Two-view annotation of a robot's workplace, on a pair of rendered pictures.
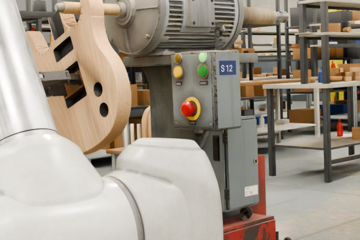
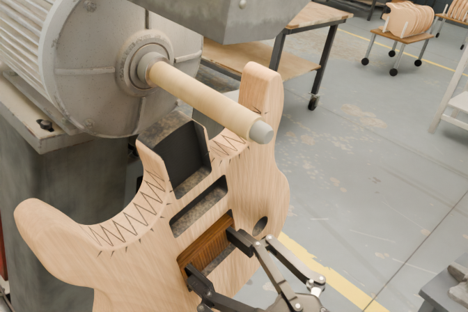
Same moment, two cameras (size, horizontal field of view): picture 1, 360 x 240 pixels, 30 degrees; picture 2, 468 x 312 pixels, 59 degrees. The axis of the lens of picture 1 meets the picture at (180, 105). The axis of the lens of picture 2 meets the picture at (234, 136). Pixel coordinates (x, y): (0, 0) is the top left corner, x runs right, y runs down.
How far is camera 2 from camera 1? 2.03 m
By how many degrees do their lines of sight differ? 96
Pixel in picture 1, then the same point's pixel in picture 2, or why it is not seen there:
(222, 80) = not seen: hidden behind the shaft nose
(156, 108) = (54, 186)
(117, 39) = (111, 119)
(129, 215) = not seen: outside the picture
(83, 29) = (258, 152)
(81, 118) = (218, 283)
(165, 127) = (75, 204)
